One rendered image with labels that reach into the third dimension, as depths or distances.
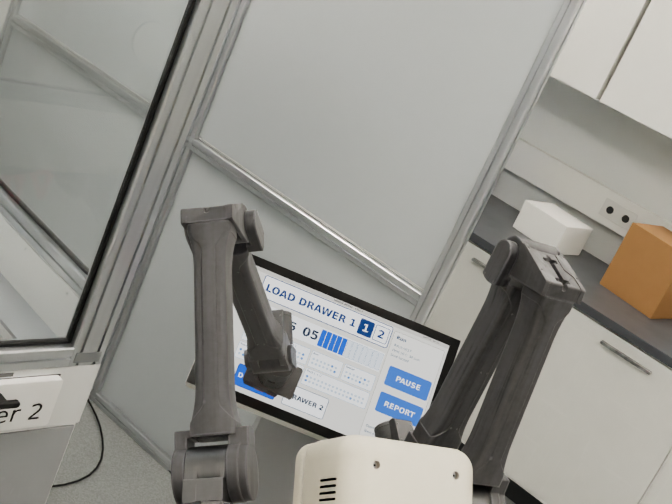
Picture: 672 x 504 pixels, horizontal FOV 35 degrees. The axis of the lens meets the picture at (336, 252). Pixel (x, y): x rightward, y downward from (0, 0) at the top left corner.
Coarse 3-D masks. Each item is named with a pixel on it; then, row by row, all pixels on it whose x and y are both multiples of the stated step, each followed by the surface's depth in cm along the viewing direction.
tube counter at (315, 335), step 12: (312, 324) 226; (300, 336) 225; (312, 336) 226; (324, 336) 226; (336, 336) 227; (324, 348) 225; (336, 348) 226; (348, 348) 226; (360, 348) 227; (372, 348) 227; (360, 360) 226; (372, 360) 227
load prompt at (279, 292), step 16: (272, 288) 227; (288, 288) 228; (288, 304) 227; (304, 304) 227; (320, 304) 228; (336, 304) 229; (320, 320) 227; (336, 320) 228; (352, 320) 228; (368, 320) 229; (368, 336) 228; (384, 336) 229
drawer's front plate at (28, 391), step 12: (0, 384) 196; (12, 384) 198; (24, 384) 200; (36, 384) 202; (48, 384) 204; (60, 384) 206; (12, 396) 199; (24, 396) 201; (36, 396) 203; (48, 396) 205; (12, 408) 201; (24, 408) 203; (36, 408) 205; (48, 408) 207; (0, 420) 200; (12, 420) 202; (24, 420) 205; (36, 420) 207; (48, 420) 209
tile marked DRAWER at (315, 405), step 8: (296, 392) 221; (304, 392) 222; (312, 392) 222; (288, 400) 220; (296, 400) 221; (304, 400) 221; (312, 400) 221; (320, 400) 222; (328, 400) 222; (296, 408) 220; (304, 408) 220; (312, 408) 221; (320, 408) 221; (312, 416) 220; (320, 416) 221
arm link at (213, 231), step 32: (192, 224) 150; (224, 224) 150; (224, 256) 149; (224, 288) 147; (224, 320) 146; (224, 352) 144; (224, 384) 142; (192, 416) 142; (224, 416) 141; (256, 480) 142
